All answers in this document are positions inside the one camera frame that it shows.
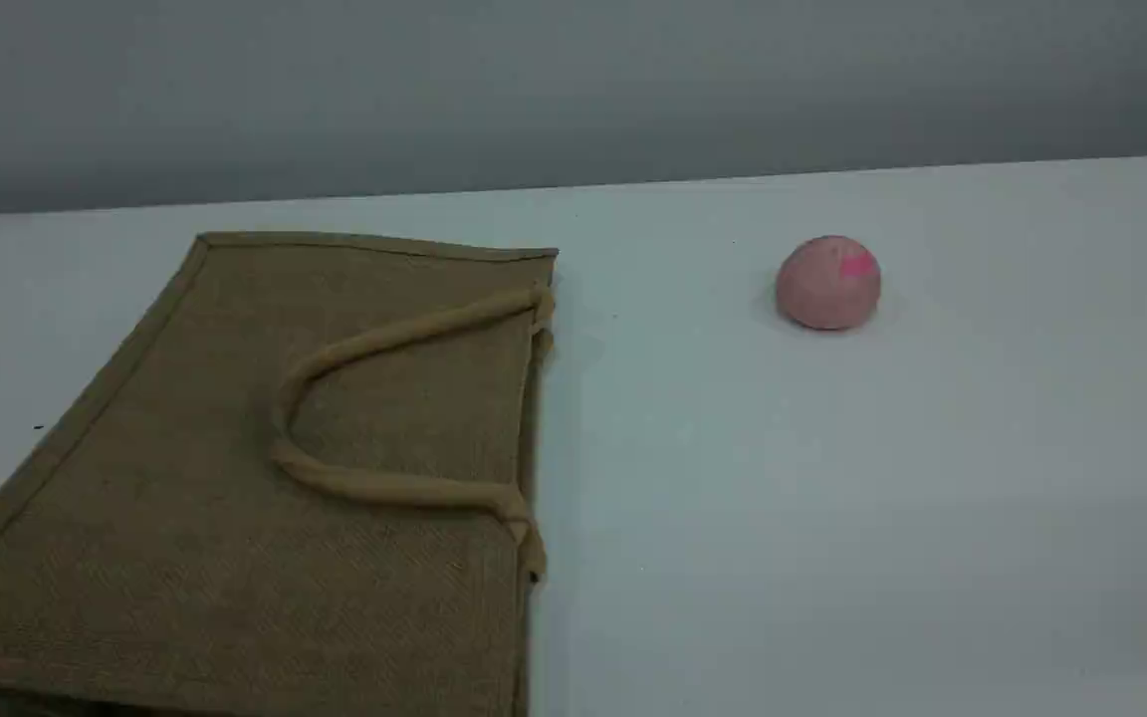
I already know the brown jute tote bag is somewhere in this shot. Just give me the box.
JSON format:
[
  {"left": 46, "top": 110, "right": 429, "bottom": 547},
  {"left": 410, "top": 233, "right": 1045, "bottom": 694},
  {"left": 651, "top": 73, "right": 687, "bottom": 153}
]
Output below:
[{"left": 0, "top": 231, "right": 560, "bottom": 717}]

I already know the pink peach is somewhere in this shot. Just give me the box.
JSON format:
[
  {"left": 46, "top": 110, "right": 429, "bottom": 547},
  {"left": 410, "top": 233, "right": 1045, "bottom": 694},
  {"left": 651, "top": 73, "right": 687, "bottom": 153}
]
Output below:
[{"left": 775, "top": 235, "right": 883, "bottom": 332}]

